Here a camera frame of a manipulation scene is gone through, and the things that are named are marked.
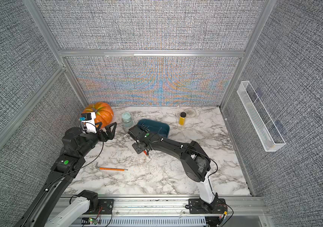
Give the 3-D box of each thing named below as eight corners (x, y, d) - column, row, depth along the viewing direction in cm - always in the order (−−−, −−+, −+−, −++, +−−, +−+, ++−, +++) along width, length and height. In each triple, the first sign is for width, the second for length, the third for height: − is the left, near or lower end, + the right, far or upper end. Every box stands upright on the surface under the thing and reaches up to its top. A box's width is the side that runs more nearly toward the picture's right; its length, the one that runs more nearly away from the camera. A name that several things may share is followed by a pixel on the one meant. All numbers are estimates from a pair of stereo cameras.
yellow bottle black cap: (179, 125, 111) (180, 116, 102) (178, 120, 114) (180, 111, 106) (184, 125, 111) (186, 116, 103) (184, 120, 114) (185, 111, 106)
